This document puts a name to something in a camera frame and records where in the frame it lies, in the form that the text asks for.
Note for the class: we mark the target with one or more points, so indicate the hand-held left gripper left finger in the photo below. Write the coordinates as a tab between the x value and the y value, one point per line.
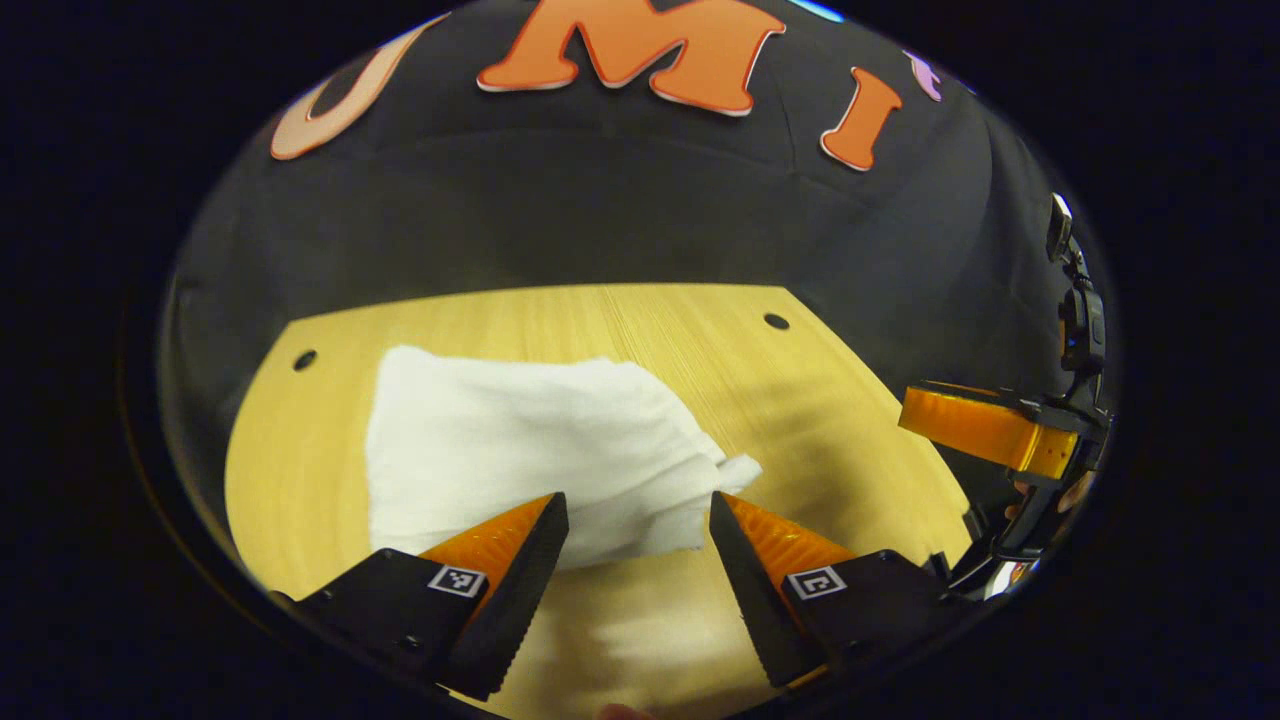
520	590

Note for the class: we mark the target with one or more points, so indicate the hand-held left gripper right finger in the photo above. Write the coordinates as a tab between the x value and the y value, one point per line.
755	590

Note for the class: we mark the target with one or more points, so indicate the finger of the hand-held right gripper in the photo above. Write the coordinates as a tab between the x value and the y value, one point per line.
980	430

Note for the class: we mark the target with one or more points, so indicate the black backdrop cloth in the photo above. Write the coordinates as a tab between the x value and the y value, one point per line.
600	200

